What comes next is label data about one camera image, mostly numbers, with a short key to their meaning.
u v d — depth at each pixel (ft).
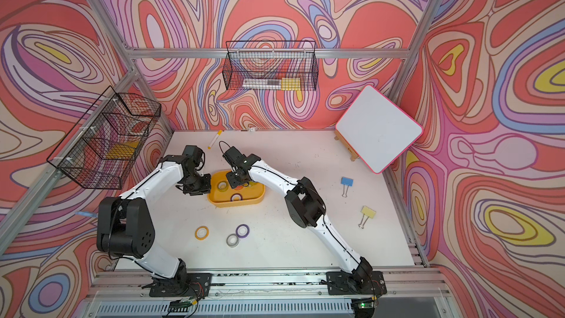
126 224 1.49
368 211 2.97
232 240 2.72
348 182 3.30
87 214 2.14
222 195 3.14
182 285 2.19
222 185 3.17
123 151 2.36
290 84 2.70
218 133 3.90
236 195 3.11
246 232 2.78
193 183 2.46
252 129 3.90
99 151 2.38
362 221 2.90
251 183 2.40
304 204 1.97
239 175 2.35
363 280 2.07
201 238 2.76
